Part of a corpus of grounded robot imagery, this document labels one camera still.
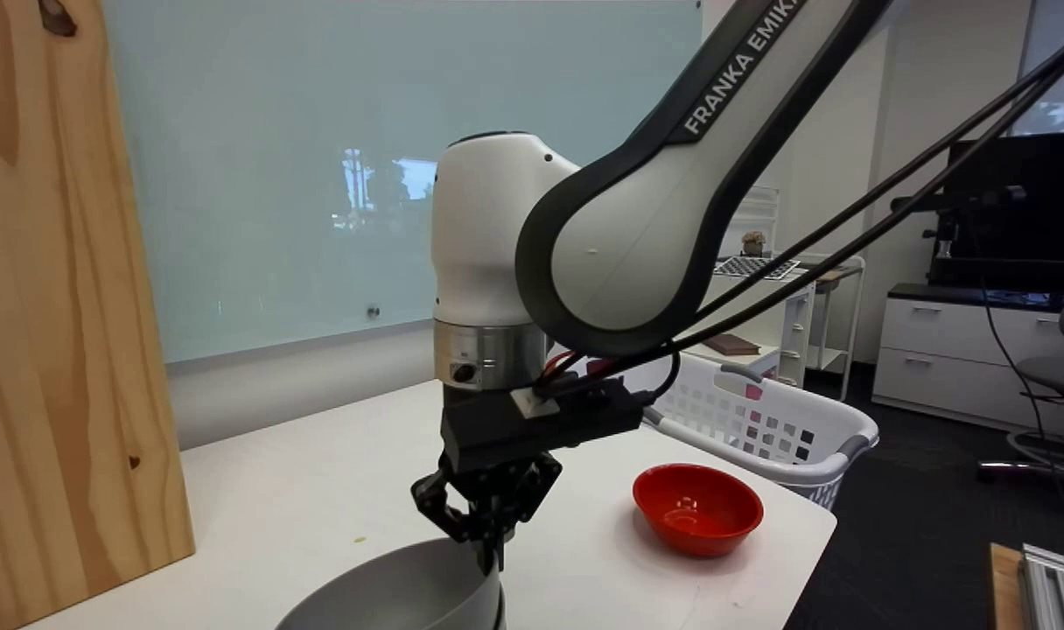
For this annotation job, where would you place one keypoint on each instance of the small grey figurine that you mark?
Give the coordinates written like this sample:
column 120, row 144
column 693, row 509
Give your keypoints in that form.
column 755, row 242

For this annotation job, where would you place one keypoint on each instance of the grey bowl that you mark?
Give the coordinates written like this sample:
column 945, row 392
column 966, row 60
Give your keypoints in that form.
column 379, row 589

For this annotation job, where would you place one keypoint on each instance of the wooden plank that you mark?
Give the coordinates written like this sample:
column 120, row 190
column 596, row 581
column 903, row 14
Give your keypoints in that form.
column 1007, row 589

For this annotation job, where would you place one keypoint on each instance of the red bowl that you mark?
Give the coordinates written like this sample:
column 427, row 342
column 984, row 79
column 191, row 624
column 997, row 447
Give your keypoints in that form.
column 693, row 513

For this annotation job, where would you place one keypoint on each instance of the black monitor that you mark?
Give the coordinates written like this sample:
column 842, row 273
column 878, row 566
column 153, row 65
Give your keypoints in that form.
column 1024, row 222

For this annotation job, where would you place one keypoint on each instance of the brown book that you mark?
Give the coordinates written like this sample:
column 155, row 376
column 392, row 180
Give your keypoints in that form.
column 734, row 345

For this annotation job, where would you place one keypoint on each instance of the glass whiteboard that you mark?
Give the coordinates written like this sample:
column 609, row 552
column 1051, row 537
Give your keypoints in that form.
column 265, row 176

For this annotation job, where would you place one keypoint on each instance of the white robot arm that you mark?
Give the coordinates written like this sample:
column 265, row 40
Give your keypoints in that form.
column 625, row 232

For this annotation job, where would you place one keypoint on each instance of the wooden board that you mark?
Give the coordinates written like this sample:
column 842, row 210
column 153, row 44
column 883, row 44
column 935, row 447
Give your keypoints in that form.
column 65, row 351

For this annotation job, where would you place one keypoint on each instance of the white drawer cabinet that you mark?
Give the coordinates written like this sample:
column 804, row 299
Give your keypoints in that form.
column 940, row 351

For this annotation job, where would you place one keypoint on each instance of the white side cart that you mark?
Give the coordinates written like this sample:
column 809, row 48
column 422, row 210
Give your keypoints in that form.
column 842, row 272

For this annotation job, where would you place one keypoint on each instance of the checkerboard calibration sheet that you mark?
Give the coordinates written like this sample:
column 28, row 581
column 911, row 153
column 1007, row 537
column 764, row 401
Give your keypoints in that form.
column 777, row 267

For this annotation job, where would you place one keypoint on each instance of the white laundry basket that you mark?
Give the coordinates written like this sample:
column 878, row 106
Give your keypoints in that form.
column 764, row 431

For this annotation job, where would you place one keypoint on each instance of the white shelf unit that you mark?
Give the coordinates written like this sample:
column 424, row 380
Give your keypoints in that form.
column 790, row 319

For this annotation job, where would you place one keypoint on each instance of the black stereo camera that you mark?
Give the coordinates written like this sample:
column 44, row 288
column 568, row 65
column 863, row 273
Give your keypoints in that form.
column 963, row 201

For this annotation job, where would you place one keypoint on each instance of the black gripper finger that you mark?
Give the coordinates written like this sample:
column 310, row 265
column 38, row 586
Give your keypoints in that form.
column 534, row 489
column 445, row 503

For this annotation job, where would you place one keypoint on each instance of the window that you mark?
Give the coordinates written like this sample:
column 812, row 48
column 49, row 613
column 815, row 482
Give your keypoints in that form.
column 1057, row 111

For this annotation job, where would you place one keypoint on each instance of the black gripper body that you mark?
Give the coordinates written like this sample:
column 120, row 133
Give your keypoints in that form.
column 490, row 431

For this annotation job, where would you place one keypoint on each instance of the aluminium rail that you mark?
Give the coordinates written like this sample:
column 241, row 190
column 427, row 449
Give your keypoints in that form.
column 1060, row 589

